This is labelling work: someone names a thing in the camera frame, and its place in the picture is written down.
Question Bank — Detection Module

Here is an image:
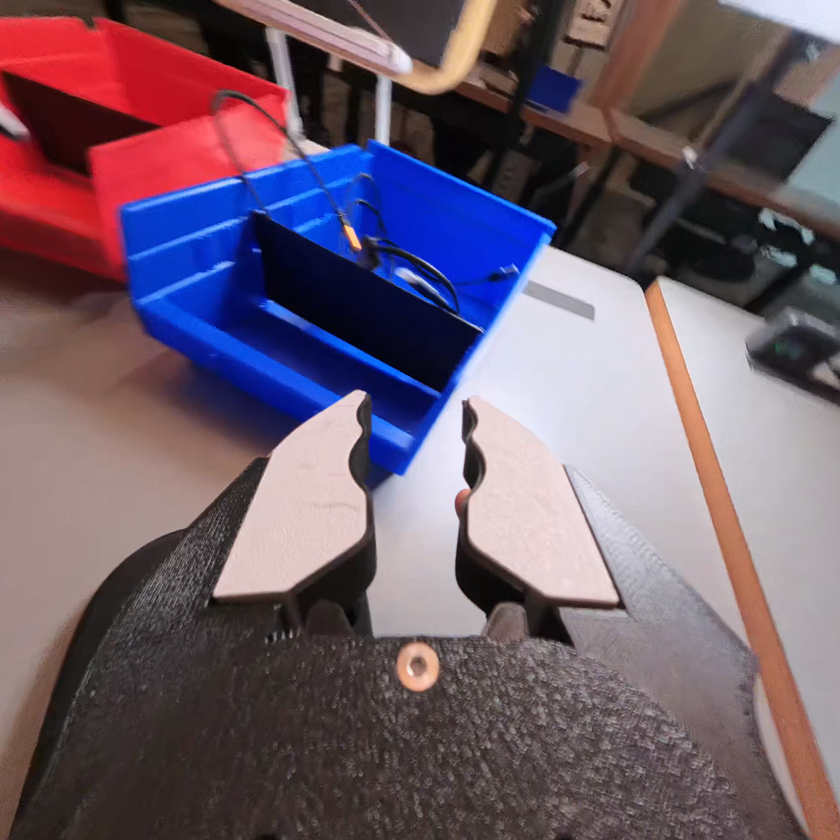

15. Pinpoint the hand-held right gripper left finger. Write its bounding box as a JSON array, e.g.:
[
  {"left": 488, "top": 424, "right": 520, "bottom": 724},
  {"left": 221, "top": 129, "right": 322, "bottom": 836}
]
[{"left": 211, "top": 390, "right": 378, "bottom": 626}]

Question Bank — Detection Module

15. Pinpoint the red plastic bin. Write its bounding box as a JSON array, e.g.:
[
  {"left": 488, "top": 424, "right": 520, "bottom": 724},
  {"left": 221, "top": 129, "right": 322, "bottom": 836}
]
[{"left": 0, "top": 16, "right": 291, "bottom": 284}]

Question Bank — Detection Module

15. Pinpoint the dark grey box device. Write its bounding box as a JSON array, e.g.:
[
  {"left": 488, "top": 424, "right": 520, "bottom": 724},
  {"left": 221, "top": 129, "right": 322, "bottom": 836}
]
[{"left": 746, "top": 306, "right": 840, "bottom": 396}]

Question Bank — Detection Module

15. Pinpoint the black blue-bin divider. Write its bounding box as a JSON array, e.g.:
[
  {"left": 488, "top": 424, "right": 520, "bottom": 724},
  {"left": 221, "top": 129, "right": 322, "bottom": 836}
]
[{"left": 252, "top": 211, "right": 485, "bottom": 392}]

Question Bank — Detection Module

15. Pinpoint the wooden background table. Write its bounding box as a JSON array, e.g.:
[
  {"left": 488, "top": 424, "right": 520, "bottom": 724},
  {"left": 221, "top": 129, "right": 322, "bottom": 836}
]
[{"left": 453, "top": 59, "right": 840, "bottom": 227}]

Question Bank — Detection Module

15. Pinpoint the small blue bin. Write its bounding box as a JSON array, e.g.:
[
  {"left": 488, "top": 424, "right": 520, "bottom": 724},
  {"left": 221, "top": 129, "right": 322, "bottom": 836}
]
[{"left": 528, "top": 64, "right": 586, "bottom": 114}]

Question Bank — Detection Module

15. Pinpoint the braided cable orange plug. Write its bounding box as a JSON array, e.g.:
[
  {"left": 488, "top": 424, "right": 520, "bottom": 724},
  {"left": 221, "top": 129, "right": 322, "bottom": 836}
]
[{"left": 211, "top": 91, "right": 362, "bottom": 253}]

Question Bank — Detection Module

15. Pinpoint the black red-bin divider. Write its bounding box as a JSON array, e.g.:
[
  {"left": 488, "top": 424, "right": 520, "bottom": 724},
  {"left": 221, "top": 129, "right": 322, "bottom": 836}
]
[{"left": 2, "top": 71, "right": 160, "bottom": 176}]

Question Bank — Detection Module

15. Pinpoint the white wooden tablet stand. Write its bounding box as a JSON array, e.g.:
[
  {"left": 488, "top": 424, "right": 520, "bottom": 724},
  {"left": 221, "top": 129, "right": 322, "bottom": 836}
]
[{"left": 217, "top": 0, "right": 501, "bottom": 147}]

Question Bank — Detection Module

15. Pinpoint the dark tape strip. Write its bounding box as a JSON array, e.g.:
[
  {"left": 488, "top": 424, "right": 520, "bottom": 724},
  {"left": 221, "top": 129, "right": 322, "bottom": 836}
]
[{"left": 524, "top": 280, "right": 596, "bottom": 322}]

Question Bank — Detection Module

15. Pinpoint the blue plastic bin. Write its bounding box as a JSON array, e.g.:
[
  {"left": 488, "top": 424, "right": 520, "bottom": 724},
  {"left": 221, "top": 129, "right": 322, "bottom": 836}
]
[{"left": 119, "top": 139, "right": 557, "bottom": 491}]

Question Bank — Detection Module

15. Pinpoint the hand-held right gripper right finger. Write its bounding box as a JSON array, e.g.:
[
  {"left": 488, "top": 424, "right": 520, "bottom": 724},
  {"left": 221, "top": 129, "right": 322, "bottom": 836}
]
[{"left": 455, "top": 396, "right": 622, "bottom": 626}]

